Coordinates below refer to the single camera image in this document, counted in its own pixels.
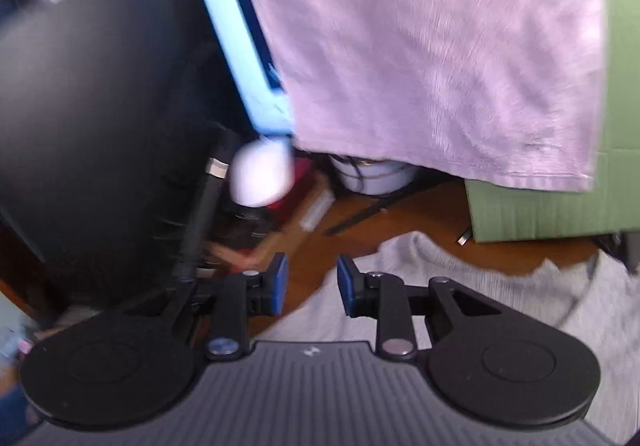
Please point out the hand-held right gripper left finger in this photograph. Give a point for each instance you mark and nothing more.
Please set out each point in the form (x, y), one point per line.
(277, 286)

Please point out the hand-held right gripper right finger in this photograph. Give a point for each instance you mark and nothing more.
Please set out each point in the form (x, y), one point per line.
(347, 286)

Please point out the grey ribbed shirt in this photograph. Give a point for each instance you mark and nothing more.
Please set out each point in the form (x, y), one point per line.
(450, 266)

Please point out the brown cardboard box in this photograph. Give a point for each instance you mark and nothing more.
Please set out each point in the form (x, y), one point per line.
(295, 231)

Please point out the black microphone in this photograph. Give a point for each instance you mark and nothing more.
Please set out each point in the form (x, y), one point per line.
(200, 216)

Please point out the red audio interface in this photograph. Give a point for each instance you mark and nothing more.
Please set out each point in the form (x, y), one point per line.
(300, 175)

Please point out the white dome lamp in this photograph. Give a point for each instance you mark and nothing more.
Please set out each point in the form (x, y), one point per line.
(260, 173)

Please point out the small usb plug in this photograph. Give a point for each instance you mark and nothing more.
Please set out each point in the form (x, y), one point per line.
(462, 236)

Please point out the green cardboard sheet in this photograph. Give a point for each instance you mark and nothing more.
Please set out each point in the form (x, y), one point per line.
(540, 216)

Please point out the pink towel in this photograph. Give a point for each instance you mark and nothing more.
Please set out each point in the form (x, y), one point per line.
(425, 50)

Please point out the black computer case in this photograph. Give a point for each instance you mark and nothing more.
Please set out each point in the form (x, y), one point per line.
(100, 100)

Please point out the light blue zipper pouch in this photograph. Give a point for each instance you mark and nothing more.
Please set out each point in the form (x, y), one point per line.
(12, 326)

